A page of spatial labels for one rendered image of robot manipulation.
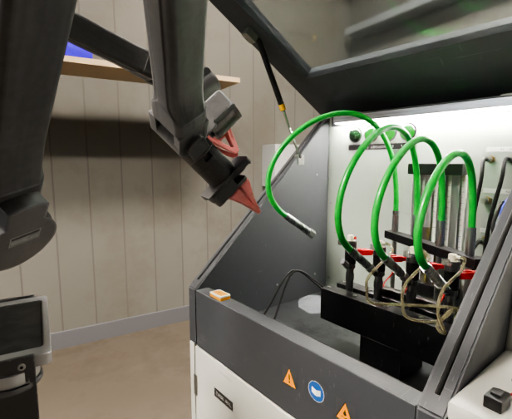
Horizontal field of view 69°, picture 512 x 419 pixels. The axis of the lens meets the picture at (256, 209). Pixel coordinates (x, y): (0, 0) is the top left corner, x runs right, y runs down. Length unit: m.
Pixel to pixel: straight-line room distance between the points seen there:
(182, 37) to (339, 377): 0.57
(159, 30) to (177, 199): 2.59
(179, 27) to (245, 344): 0.68
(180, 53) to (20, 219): 0.23
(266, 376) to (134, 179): 2.22
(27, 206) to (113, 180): 2.45
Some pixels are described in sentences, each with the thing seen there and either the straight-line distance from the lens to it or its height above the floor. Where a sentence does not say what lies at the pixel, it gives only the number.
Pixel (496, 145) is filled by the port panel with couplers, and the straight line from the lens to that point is 1.07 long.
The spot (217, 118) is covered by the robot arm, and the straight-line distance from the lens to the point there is 0.62.
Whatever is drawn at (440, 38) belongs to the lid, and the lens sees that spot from 1.02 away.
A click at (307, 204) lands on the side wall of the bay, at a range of 1.27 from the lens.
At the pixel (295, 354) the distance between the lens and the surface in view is 0.77.
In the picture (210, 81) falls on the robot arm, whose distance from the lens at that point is 0.96.
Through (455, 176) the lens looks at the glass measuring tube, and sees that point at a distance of 1.07.
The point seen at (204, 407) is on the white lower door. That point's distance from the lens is 1.16.
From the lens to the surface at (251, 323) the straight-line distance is 0.86.
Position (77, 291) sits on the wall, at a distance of 2.96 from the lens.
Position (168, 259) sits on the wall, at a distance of 3.03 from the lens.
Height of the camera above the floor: 1.29
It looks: 7 degrees down
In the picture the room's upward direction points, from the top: straight up
